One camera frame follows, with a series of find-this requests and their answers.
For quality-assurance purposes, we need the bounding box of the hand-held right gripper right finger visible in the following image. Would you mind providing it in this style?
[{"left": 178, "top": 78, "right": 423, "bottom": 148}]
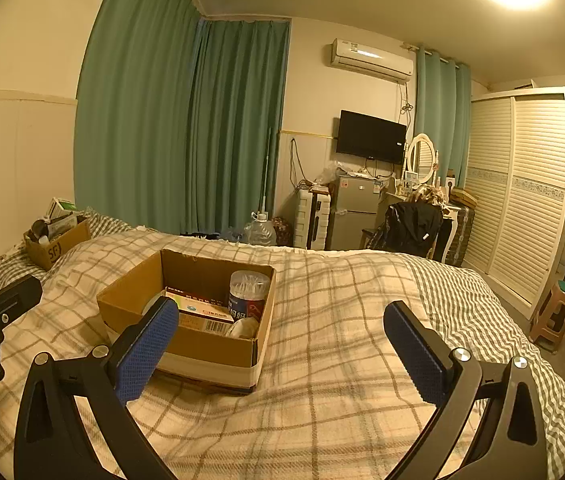
[{"left": 383, "top": 301, "right": 548, "bottom": 480}]

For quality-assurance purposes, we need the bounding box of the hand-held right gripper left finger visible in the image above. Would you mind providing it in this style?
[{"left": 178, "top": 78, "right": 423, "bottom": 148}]
[{"left": 15, "top": 296, "right": 179, "bottom": 480}]

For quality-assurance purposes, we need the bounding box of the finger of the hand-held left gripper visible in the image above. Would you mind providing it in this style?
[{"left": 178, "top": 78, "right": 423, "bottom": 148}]
[{"left": 0, "top": 275, "right": 43, "bottom": 333}]

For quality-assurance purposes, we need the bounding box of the large cardboard box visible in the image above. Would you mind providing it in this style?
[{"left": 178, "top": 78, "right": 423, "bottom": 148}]
[{"left": 96, "top": 248, "right": 276, "bottom": 395}]

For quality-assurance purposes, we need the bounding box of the tan medicine box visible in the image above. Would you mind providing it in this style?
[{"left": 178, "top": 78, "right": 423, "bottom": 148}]
[{"left": 165, "top": 287, "right": 236, "bottom": 335}]

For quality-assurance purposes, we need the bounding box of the clear jar with blue label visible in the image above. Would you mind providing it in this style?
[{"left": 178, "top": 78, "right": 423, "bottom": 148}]
[{"left": 228, "top": 270, "right": 270, "bottom": 323}]

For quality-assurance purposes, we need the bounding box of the small printed cardboard box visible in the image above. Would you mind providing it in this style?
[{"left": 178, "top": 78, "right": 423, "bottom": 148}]
[{"left": 23, "top": 217, "right": 92, "bottom": 271}]

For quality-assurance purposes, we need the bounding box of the green checked bed sheet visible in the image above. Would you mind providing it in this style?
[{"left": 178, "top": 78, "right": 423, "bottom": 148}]
[{"left": 0, "top": 212, "right": 565, "bottom": 480}]

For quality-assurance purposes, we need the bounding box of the beige plaid blanket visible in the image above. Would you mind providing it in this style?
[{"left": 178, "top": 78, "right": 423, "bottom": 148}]
[{"left": 0, "top": 232, "right": 501, "bottom": 480}]

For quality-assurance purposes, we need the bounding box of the green and white carton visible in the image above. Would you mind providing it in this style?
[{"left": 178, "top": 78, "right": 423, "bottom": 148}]
[{"left": 46, "top": 197, "right": 79, "bottom": 221}]

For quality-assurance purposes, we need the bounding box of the black jacket on chair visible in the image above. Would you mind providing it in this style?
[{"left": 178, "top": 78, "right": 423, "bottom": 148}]
[{"left": 371, "top": 201, "right": 443, "bottom": 260}]

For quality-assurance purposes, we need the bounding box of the brown suitcase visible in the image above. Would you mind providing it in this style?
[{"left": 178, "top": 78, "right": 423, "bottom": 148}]
[{"left": 445, "top": 187, "right": 477, "bottom": 267}]

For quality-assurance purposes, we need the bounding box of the plastic stool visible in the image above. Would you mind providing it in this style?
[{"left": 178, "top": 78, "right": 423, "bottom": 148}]
[{"left": 530, "top": 281, "right": 565, "bottom": 353}]

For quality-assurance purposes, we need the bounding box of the silver small fridge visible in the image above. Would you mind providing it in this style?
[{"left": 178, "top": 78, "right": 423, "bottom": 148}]
[{"left": 329, "top": 175, "right": 388, "bottom": 251}]

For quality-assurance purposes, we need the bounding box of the clear water jug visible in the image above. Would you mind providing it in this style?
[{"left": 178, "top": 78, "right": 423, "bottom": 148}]
[{"left": 242, "top": 212, "right": 277, "bottom": 247}]

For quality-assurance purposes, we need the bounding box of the white ribbed suitcase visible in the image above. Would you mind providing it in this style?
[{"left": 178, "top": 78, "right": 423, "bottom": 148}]
[{"left": 295, "top": 189, "right": 333, "bottom": 250}]

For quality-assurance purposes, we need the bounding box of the dark patterned bag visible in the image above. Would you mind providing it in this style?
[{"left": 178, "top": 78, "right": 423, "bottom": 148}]
[{"left": 272, "top": 217, "right": 293, "bottom": 247}]

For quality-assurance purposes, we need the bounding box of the white louvered wardrobe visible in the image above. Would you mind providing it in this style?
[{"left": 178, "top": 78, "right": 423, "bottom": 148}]
[{"left": 463, "top": 86, "right": 565, "bottom": 306}]

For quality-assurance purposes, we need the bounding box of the white oval mirror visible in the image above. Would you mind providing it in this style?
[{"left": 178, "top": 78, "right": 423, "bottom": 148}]
[{"left": 407, "top": 133, "right": 439, "bottom": 183}]

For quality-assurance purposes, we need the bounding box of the white mop pole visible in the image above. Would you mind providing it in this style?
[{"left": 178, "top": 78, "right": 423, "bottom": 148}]
[{"left": 261, "top": 127, "right": 273, "bottom": 221}]

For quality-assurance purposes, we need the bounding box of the wide green curtain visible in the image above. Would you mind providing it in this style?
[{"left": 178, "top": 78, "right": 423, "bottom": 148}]
[
  {"left": 185, "top": 19, "right": 292, "bottom": 241},
  {"left": 76, "top": 0, "right": 203, "bottom": 233}
]

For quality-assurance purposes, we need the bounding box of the narrow green curtain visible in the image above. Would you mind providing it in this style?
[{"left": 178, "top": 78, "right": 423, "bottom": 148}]
[{"left": 413, "top": 47, "right": 472, "bottom": 186}]

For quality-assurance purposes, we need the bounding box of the white air conditioner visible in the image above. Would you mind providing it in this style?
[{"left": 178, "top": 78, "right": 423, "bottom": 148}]
[{"left": 330, "top": 37, "right": 414, "bottom": 83}]

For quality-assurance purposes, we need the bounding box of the black wall television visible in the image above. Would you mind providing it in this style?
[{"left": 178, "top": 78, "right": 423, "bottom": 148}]
[{"left": 337, "top": 110, "right": 407, "bottom": 164}]

